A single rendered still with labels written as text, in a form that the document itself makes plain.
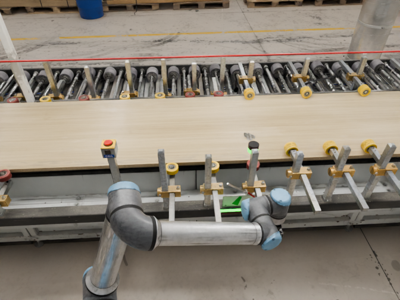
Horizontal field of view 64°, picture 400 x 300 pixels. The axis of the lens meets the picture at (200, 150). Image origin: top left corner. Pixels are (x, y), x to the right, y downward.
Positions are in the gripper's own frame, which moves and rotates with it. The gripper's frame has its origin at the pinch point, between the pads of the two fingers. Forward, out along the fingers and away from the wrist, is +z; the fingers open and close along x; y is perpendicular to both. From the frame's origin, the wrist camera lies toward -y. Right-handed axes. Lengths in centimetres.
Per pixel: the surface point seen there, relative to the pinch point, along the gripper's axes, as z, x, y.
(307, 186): -13.2, 24.6, -22.7
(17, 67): -35, -161, -128
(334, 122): -7, 66, -87
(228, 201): 7.9, -16.6, -31.5
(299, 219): 66, 47, -58
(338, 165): -18, 44, -33
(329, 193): 5, 45, -32
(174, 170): -8, -49, -44
